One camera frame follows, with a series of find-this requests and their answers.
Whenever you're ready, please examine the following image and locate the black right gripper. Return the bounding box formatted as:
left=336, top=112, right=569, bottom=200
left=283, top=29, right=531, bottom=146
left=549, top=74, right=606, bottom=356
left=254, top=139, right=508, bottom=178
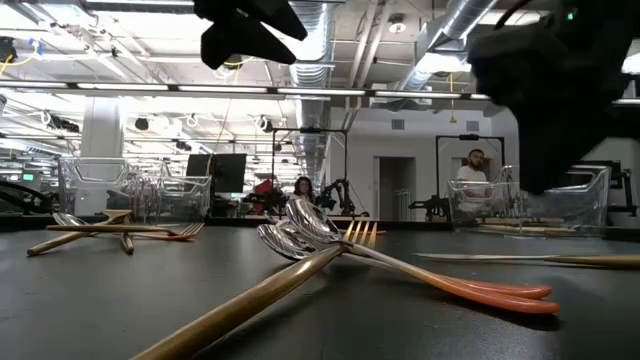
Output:
left=467, top=0, right=640, bottom=196

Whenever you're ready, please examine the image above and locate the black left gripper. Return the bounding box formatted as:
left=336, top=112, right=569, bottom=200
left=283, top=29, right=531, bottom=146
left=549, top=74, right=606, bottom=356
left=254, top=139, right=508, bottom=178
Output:
left=193, top=0, right=310, bottom=70

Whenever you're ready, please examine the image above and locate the gold knife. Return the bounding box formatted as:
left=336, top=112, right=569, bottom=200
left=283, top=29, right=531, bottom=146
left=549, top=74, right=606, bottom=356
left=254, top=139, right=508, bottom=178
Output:
left=467, top=225, right=579, bottom=237
left=413, top=251, right=640, bottom=269

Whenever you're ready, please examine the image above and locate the clear plastic bin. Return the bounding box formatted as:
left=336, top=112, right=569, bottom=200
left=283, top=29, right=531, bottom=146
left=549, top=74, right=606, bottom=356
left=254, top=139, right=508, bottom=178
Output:
left=57, top=156, right=214, bottom=226
left=446, top=163, right=613, bottom=237

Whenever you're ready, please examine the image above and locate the black equipment stand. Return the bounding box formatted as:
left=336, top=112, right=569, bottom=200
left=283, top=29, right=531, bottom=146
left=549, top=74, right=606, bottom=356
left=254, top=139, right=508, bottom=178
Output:
left=610, top=159, right=640, bottom=218

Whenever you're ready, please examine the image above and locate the long ceiling light bar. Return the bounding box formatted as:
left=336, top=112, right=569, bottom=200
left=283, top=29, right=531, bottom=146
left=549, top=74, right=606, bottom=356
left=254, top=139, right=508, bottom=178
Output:
left=0, top=79, right=494, bottom=103

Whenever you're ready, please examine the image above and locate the person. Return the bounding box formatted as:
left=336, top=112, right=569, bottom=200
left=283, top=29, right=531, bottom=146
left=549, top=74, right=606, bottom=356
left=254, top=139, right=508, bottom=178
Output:
left=454, top=148, right=494, bottom=216
left=291, top=175, right=317, bottom=205

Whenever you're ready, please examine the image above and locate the black monitor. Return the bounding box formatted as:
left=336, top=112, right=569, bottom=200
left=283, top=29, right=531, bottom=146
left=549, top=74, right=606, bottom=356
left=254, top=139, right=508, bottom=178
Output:
left=184, top=152, right=249, bottom=195

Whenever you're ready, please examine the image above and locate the red object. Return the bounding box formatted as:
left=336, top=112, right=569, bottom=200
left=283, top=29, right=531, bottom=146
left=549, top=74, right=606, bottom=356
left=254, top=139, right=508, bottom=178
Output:
left=251, top=178, right=275, bottom=202

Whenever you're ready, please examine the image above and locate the grey door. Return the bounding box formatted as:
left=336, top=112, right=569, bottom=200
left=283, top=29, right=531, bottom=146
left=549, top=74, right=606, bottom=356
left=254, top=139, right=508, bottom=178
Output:
left=373, top=155, right=418, bottom=222

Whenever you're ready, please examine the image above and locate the white column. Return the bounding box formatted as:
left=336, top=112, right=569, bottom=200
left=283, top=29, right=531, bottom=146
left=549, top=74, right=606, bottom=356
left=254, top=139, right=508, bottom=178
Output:
left=78, top=97, right=125, bottom=216

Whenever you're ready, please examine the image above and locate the silver ventilation duct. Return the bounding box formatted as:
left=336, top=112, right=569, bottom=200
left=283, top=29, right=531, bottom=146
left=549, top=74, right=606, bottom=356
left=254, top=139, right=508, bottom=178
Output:
left=285, top=0, right=335, bottom=189
left=397, top=0, right=501, bottom=94

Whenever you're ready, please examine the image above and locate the black metal rig frame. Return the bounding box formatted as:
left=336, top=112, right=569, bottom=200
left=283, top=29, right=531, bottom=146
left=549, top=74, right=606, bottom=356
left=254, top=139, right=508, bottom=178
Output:
left=270, top=126, right=350, bottom=201
left=434, top=133, right=507, bottom=201

